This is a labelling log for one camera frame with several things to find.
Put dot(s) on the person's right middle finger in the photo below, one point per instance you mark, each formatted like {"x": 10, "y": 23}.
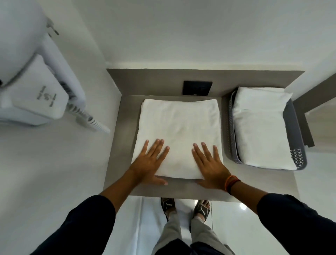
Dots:
{"x": 200, "y": 153}

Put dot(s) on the person's right forearm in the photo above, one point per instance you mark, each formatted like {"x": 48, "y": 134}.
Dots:
{"x": 248, "y": 195}

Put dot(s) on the dark blue shirt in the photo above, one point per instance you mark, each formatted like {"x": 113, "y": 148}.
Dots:
{"x": 78, "y": 231}

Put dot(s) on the person's left middle finger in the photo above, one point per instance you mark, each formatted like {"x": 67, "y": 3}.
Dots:
{"x": 158, "y": 149}

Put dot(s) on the person's right hand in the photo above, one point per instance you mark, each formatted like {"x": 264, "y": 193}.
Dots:
{"x": 214, "y": 173}

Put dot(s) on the person's left hand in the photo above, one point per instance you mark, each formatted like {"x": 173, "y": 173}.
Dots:
{"x": 147, "y": 168}

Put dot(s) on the person's left forearm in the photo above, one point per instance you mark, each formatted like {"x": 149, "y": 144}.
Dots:
{"x": 118, "y": 187}

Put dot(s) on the person's left little finger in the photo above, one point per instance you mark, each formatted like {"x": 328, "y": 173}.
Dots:
{"x": 144, "y": 149}

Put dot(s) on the black wall socket plate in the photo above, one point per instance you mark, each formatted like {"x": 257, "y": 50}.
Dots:
{"x": 197, "y": 88}

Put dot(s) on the black sandal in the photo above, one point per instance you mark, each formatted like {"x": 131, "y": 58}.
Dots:
{"x": 168, "y": 206}
{"x": 202, "y": 210}

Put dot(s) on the person's right thumb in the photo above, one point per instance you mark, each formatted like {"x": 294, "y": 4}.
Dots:
{"x": 201, "y": 183}

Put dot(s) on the white hair dryer holder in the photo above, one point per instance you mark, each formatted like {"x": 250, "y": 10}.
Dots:
{"x": 34, "y": 94}

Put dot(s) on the person's right little finger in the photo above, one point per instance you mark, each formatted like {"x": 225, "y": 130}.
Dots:
{"x": 216, "y": 154}

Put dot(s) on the person's left thumb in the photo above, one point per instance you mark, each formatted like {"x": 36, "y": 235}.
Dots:
{"x": 159, "y": 181}

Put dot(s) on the white wall hair dryer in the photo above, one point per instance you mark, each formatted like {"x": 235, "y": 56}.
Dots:
{"x": 21, "y": 31}

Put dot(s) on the large white towel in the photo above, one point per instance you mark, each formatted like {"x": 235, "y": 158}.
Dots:
{"x": 181, "y": 126}

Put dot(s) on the grey trousers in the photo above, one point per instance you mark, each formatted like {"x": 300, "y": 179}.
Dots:
{"x": 173, "y": 231}

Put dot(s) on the grey plastic basket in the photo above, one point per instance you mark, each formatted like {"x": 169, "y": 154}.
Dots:
{"x": 298, "y": 147}

